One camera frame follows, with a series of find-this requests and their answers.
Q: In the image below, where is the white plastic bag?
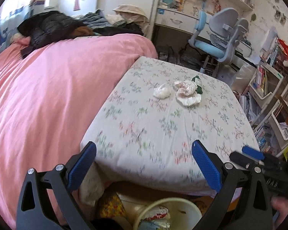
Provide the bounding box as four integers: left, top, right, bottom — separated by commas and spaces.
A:
174, 80, 202, 107

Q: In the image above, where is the small white tissue ball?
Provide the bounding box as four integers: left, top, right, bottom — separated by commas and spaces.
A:
153, 84, 171, 99

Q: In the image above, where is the cream trash bin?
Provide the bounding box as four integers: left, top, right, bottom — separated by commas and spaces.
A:
133, 197, 202, 229

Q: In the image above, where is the person's right hand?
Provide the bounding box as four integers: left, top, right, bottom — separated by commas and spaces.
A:
271, 197, 288, 229

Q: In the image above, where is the white rolling book cart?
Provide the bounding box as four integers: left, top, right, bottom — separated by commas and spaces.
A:
240, 37, 288, 157

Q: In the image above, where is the red snack bag in bin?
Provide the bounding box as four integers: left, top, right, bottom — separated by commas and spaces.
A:
141, 205, 170, 221

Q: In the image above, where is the pink duvet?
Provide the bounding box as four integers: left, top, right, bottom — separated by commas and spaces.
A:
0, 34, 158, 229

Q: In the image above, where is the blue grey desk chair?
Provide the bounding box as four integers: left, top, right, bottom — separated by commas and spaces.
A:
188, 8, 249, 73

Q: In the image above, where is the black jacket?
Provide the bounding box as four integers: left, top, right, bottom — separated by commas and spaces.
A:
17, 10, 93, 59

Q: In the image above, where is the white desk with drawers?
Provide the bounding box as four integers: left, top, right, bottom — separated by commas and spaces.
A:
150, 0, 255, 60

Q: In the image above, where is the pile of clothes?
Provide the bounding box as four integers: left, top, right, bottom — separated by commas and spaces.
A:
79, 9, 145, 36

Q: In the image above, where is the beige hat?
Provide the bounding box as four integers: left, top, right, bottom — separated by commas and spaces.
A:
113, 5, 149, 27

